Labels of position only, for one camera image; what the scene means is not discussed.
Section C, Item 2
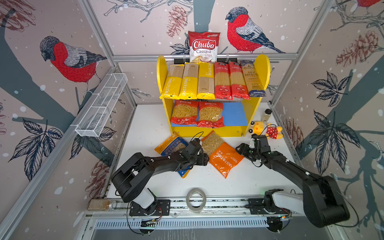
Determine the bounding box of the red Chuba cassava chips bag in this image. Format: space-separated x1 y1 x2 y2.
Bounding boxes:
188 31 220 63

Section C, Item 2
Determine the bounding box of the white wire mesh basket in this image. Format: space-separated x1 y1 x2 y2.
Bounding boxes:
76 73 128 138

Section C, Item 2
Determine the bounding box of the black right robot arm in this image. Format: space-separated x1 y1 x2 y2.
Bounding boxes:
236 134 350 228

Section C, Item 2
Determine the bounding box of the small spice jar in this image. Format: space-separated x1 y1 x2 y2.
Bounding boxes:
262 109 272 123

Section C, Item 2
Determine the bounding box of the glass jar left floor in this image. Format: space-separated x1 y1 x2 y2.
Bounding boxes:
87 199 117 212

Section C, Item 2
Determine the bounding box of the red spaghetti bag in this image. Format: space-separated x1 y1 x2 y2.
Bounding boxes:
229 62 250 100
214 62 233 100

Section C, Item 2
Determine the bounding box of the clear tape roll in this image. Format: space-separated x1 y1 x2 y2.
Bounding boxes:
186 188 207 214

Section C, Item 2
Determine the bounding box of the blue orange pasta bag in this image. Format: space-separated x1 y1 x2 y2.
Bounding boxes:
154 131 191 179

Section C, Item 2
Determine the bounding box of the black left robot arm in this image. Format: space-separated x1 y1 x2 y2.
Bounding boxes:
111 139 209 213

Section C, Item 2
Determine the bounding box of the orange Pastatime pasta bag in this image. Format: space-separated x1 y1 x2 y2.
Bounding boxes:
202 131 244 179

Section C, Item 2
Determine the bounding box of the yellow Pastatime spaghetti bag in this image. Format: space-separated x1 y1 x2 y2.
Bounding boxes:
179 63 199 100
160 64 185 100

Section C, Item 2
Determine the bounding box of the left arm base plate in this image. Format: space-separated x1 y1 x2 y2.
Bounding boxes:
129 200 171 217

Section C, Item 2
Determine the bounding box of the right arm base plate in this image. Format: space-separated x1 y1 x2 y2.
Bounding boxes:
245 198 291 215

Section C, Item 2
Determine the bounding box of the yellow plush toy red dress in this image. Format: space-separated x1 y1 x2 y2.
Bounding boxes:
248 122 283 140

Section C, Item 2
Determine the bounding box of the dark blue spaghetti bag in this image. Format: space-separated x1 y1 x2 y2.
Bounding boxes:
240 60 267 98

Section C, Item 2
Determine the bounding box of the red macaroni bag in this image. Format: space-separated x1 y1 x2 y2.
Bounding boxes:
197 102 225 129
171 100 199 125

